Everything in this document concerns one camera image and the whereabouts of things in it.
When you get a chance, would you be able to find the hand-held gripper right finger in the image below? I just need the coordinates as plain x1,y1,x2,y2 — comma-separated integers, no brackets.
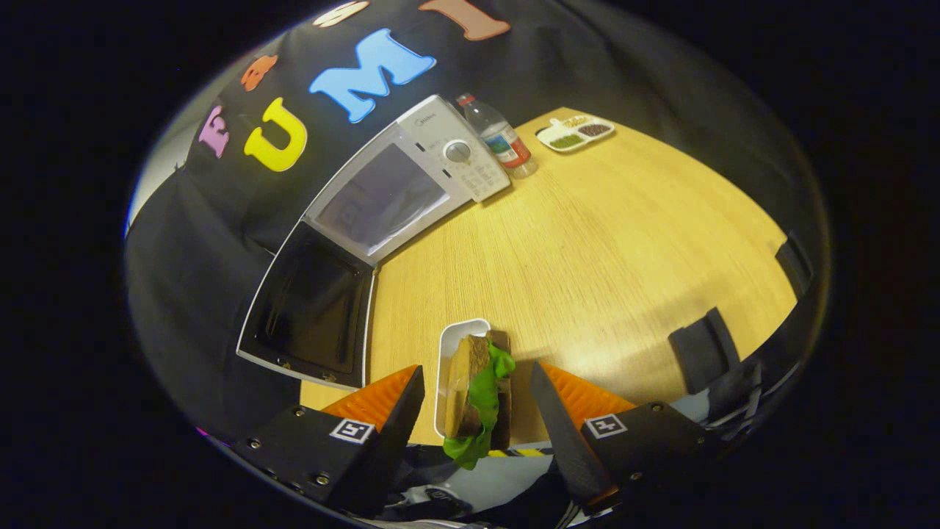
530,361,717,515

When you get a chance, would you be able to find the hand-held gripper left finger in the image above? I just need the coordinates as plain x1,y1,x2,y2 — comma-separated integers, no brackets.
234,364,426,519

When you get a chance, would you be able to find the brown bread lettuce sandwich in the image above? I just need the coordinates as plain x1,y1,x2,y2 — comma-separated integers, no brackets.
443,329,517,471

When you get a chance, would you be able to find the white microwave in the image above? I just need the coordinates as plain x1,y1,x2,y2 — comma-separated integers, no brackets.
236,94,512,390

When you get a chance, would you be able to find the person's clothing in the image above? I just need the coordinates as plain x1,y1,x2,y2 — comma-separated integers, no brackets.
382,441,581,529

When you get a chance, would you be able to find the white rectangular tray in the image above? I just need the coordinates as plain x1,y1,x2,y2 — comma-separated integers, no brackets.
435,318,491,439

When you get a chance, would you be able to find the black chair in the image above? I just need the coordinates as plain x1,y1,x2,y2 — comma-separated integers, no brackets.
775,230,816,298
668,307,742,395

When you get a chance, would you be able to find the white divided dish with beans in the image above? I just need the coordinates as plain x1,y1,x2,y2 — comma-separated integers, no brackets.
535,114,616,154

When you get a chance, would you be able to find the clear plastic water bottle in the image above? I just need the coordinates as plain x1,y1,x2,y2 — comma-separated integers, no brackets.
455,93,538,179

